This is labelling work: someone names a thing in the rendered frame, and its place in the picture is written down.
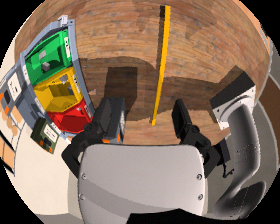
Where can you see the orange bar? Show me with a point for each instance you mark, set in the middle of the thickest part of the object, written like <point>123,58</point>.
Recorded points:
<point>162,60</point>

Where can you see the yellow open bin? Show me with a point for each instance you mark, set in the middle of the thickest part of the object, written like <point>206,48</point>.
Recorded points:
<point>55,97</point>

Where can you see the green bin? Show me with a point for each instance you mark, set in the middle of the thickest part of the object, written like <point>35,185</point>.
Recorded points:
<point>53,56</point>

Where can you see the red open bin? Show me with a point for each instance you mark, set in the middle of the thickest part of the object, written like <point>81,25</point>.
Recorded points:
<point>75,120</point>

